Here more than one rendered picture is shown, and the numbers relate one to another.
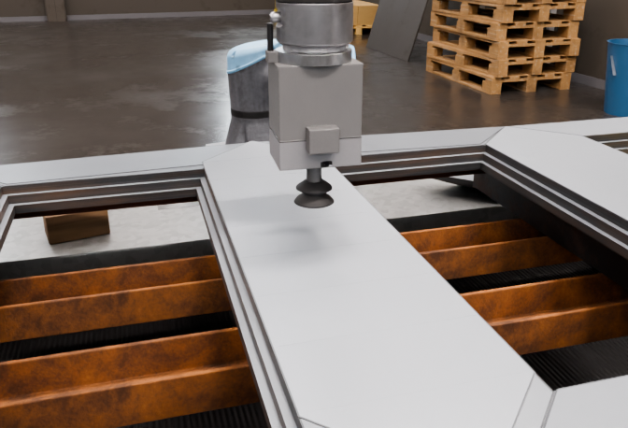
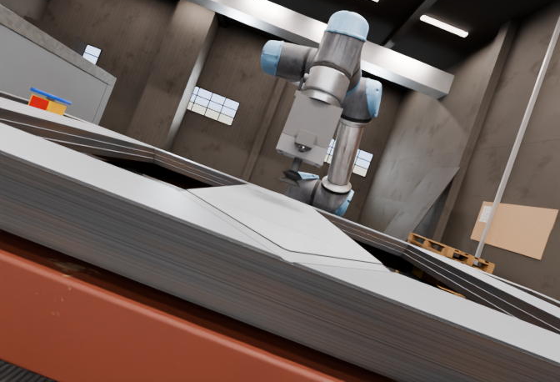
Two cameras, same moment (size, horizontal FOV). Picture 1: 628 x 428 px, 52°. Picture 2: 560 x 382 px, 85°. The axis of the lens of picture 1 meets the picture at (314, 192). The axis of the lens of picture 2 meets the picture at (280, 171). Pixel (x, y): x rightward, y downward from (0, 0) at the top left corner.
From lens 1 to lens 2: 0.31 m
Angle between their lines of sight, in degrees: 27
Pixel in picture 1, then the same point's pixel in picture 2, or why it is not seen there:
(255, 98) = (295, 196)
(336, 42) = (332, 91)
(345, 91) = (327, 119)
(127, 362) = not seen: hidden behind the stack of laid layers
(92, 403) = not seen: hidden behind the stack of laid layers
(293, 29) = (312, 78)
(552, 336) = not seen: hidden behind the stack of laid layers
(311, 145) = (297, 137)
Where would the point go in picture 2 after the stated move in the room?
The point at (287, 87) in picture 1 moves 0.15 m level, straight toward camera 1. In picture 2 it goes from (297, 104) to (278, 65)
